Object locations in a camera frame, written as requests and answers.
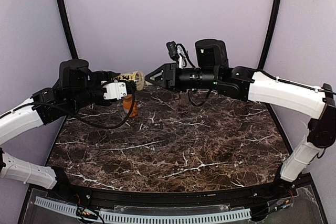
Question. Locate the black corner post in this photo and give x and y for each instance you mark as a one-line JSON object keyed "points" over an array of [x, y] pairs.
{"points": [[269, 33], [67, 29]]}

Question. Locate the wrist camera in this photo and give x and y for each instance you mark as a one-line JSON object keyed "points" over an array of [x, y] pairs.
{"points": [[177, 53], [116, 89]]}

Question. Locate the left black corner post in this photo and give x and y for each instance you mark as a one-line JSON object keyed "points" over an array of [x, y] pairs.
{"points": [[67, 29]]}

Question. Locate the orange juice bottle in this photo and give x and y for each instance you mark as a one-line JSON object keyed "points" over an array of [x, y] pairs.
{"points": [[127, 104]]}

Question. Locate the black front frame rail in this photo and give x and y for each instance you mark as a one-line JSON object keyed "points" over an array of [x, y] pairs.
{"points": [[253, 196]]}

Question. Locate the pale green bottle cap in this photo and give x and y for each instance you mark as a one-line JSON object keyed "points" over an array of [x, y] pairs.
{"points": [[149, 81]]}

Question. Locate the coffee bottle green cap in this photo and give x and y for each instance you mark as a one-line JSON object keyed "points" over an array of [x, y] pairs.
{"points": [[183, 100]]}

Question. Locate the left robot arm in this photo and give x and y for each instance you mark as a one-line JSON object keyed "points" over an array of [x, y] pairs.
{"points": [[76, 87]]}

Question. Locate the right black corner post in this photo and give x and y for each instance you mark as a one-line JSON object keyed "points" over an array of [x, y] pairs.
{"points": [[269, 33]]}

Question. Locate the white slotted cable duct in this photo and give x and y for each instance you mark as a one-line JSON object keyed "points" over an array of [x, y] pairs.
{"points": [[132, 214]]}

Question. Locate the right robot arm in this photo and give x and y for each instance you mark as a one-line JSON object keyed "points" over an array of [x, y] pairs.
{"points": [[255, 85]]}

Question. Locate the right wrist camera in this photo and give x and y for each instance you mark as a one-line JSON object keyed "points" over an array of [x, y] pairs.
{"points": [[177, 53]]}

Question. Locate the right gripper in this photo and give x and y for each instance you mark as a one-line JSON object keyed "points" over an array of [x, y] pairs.
{"points": [[171, 76]]}

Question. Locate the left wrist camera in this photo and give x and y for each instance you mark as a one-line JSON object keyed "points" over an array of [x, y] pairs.
{"points": [[116, 89]]}

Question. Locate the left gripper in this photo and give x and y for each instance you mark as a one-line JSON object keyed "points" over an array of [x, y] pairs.
{"points": [[112, 74]]}

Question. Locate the green tea bottle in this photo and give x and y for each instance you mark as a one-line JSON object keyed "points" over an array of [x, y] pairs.
{"points": [[136, 77]]}

